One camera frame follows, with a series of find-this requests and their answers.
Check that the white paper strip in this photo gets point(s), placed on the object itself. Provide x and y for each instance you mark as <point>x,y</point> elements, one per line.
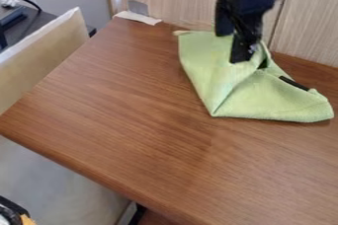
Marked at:
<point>137,17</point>

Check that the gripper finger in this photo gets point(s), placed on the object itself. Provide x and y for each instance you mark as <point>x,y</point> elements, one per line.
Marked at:
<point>223,18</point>
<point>242,49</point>

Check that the yellow and black tool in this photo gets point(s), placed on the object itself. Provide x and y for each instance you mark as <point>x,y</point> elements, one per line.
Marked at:
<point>11,214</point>

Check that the green cloth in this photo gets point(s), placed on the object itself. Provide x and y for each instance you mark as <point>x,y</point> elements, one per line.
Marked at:
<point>246,94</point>

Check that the cardboard box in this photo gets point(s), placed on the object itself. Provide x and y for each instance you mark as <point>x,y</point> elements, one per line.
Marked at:
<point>39,54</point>

